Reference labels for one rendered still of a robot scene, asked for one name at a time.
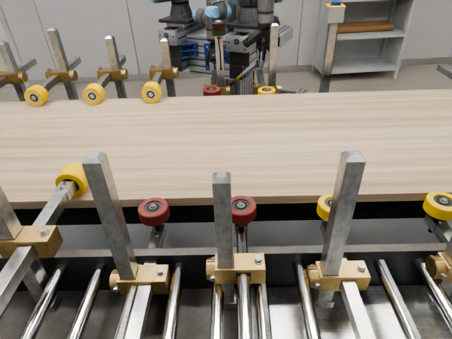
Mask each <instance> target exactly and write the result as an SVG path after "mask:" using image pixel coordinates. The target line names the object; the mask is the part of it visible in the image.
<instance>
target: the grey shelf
mask: <svg viewBox="0 0 452 339"><path fill-rule="evenodd" d="M332 1H340V2H341V3H342V4H343V5H345V6H346V9H345V13H344V21H343V22H375V21H390V23H391V24H394V29H393V30H391V31H379V32H357V33H345V34H337V37H336V46H335V51H334V60H333V65H332V74H339V73H362V72H375V71H393V76H392V79H397V76H398V71H399V69H400V64H401V61H402V57H403V53H404V49H405V46H406V41H407V38H408V34H409V31H410V26H411V23H412V18H413V15H414V10H415V8H416V3H417V0H320V4H319V15H318V21H317V32H316V39H315V50H314V56H313V68H312V71H313V72H316V69H317V70H318V71H319V72H320V73H321V74H322V65H323V60H324V51H325V45H326V35H327V29H328V24H327V23H326V22H325V21H324V14H325V8H326V4H327V3H331V2H332Z"/></svg>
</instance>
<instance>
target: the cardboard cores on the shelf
mask: <svg viewBox="0 0 452 339"><path fill-rule="evenodd" d="M393 29H394V24H391V23H390V21H375V22H343V23H342V24H338V32H337V34H345V33H357V32H379V31H391V30H393Z"/></svg>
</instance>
